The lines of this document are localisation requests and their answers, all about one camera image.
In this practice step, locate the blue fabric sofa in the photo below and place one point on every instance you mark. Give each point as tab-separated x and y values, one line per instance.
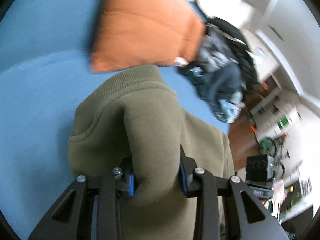
46	73

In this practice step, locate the orange cushion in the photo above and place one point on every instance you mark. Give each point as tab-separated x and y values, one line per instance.
136	32

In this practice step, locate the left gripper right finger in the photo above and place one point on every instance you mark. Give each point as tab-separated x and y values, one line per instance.
225	208

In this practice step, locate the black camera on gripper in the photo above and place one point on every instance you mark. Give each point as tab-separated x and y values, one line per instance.
259	171

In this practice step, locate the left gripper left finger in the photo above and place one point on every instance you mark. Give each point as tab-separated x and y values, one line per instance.
70	217

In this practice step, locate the olive green sweatshirt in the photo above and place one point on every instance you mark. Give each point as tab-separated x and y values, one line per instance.
134	113

